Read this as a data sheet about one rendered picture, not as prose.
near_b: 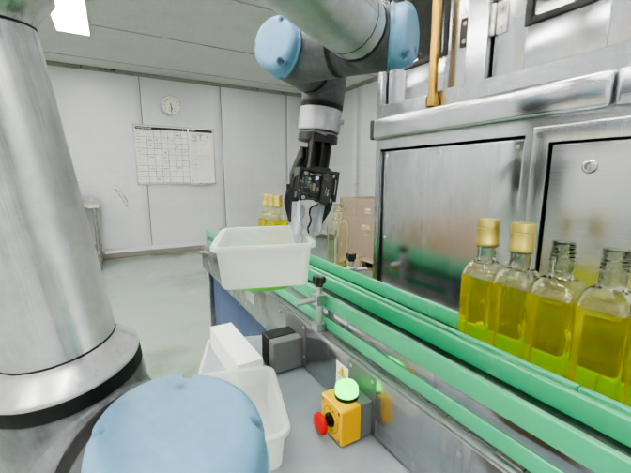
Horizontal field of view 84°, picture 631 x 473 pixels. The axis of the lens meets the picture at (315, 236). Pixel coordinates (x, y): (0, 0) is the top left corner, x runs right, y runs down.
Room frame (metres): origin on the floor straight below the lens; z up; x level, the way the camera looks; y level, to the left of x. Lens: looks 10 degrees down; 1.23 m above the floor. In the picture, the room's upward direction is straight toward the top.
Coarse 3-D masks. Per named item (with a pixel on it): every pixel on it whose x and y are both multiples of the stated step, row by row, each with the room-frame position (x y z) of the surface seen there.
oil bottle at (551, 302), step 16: (544, 288) 0.47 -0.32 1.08; (560, 288) 0.45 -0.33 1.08; (576, 288) 0.45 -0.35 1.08; (528, 304) 0.48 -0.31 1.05; (544, 304) 0.46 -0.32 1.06; (560, 304) 0.45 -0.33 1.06; (528, 320) 0.48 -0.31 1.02; (544, 320) 0.46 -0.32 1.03; (560, 320) 0.45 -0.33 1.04; (528, 336) 0.48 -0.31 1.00; (544, 336) 0.46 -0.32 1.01; (560, 336) 0.44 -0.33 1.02; (528, 352) 0.48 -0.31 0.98; (544, 352) 0.46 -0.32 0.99; (560, 352) 0.44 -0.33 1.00; (544, 368) 0.46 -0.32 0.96; (560, 368) 0.44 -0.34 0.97
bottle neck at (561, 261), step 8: (560, 240) 0.49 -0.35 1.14; (552, 248) 0.48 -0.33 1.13; (560, 248) 0.47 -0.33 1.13; (568, 248) 0.46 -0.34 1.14; (576, 248) 0.47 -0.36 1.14; (552, 256) 0.48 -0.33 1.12; (560, 256) 0.47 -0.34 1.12; (568, 256) 0.46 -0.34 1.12; (552, 264) 0.47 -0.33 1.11; (560, 264) 0.47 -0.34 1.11; (568, 264) 0.46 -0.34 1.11; (552, 272) 0.47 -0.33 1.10; (560, 272) 0.47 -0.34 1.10; (568, 272) 0.46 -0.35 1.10
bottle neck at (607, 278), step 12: (612, 252) 0.42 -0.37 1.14; (624, 252) 0.41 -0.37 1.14; (600, 264) 0.43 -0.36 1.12; (612, 264) 0.42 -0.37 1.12; (624, 264) 0.41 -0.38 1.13; (600, 276) 0.43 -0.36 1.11; (612, 276) 0.42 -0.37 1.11; (624, 276) 0.41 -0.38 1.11; (612, 288) 0.42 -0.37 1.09; (624, 288) 0.41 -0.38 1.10
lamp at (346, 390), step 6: (342, 378) 0.61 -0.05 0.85; (348, 378) 0.61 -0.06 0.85; (336, 384) 0.60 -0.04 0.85; (342, 384) 0.59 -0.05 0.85; (348, 384) 0.59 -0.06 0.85; (354, 384) 0.59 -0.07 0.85; (336, 390) 0.59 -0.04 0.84; (342, 390) 0.58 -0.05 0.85; (348, 390) 0.58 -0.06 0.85; (354, 390) 0.58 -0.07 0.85; (336, 396) 0.58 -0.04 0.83; (342, 396) 0.58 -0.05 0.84; (348, 396) 0.57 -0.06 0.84; (354, 396) 0.58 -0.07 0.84; (342, 402) 0.57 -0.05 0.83; (348, 402) 0.57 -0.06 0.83; (354, 402) 0.58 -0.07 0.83
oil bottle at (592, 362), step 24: (600, 288) 0.43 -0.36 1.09; (576, 312) 0.43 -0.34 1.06; (600, 312) 0.41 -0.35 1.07; (624, 312) 0.39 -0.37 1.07; (576, 336) 0.43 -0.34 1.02; (600, 336) 0.41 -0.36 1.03; (624, 336) 0.39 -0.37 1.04; (576, 360) 0.43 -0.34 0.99; (600, 360) 0.41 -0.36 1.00; (600, 384) 0.40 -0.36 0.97
